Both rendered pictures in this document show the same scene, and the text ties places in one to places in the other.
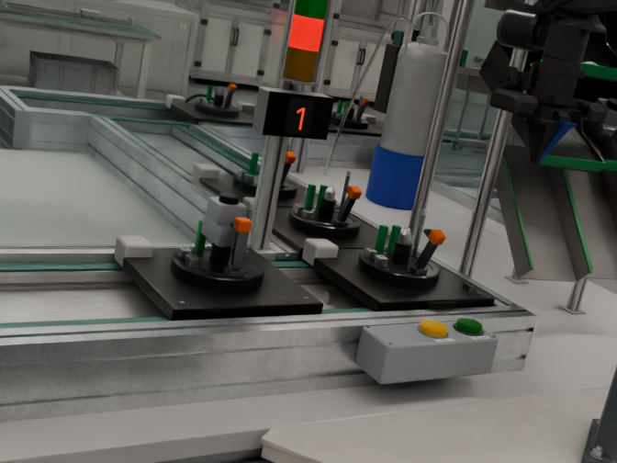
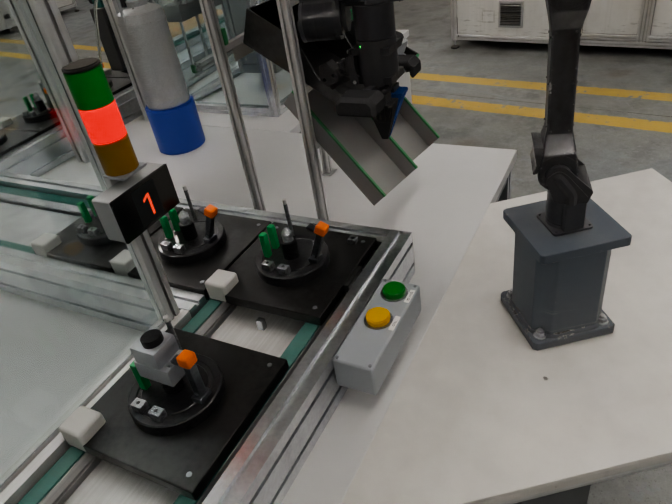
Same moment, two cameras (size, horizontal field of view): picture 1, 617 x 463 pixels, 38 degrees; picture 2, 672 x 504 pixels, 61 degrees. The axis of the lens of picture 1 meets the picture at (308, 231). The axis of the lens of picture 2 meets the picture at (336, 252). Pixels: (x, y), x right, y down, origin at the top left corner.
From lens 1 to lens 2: 65 cm
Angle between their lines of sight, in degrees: 29
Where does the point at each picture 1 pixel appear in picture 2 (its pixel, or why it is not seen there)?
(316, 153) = not seen: hidden behind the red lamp
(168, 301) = (177, 484)
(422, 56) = (143, 19)
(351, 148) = not seen: hidden behind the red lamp
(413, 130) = (171, 85)
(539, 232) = (363, 156)
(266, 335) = (280, 443)
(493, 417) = (446, 344)
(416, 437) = (428, 418)
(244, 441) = not seen: outside the picture
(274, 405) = (314, 479)
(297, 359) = (305, 428)
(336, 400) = (346, 425)
